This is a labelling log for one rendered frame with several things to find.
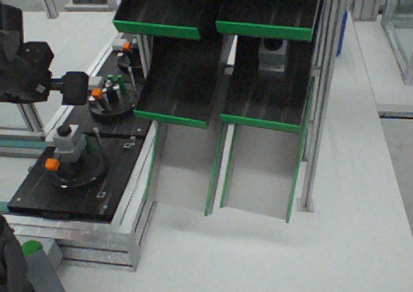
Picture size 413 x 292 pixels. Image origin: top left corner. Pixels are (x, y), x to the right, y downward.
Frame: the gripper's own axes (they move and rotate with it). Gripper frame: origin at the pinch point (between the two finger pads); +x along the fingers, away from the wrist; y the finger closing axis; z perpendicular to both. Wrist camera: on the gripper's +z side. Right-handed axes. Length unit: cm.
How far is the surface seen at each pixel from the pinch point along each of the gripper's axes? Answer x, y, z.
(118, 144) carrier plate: 20.8, -6.6, -6.5
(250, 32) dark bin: -20.5, -39.8, 4.2
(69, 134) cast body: 5.5, -1.5, -7.0
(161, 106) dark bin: -6.4, -24.4, -3.2
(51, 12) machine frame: 89, 59, 64
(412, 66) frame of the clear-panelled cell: 53, -87, 28
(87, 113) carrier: 28.4, 6.1, 2.6
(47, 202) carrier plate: 8.4, 3.1, -21.7
